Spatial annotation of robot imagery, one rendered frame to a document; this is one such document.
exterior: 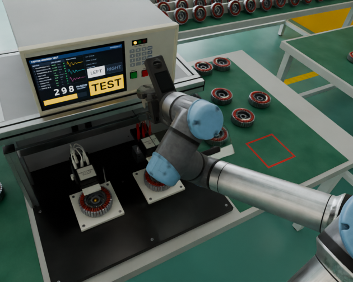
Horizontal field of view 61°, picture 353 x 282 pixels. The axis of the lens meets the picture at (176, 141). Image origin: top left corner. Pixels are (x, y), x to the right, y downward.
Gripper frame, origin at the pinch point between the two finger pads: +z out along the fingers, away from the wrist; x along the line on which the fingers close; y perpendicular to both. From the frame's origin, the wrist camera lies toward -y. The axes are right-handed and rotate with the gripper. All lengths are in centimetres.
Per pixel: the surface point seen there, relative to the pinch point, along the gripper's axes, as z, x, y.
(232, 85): 52, 71, 24
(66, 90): 6.7, -20.1, -2.4
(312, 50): 64, 148, 18
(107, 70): 5.0, -7.9, -5.9
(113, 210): 7.5, -16.0, 41.1
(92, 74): 5.2, -12.2, -5.7
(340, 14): 174, 327, 11
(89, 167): 16.6, -18.9, 26.9
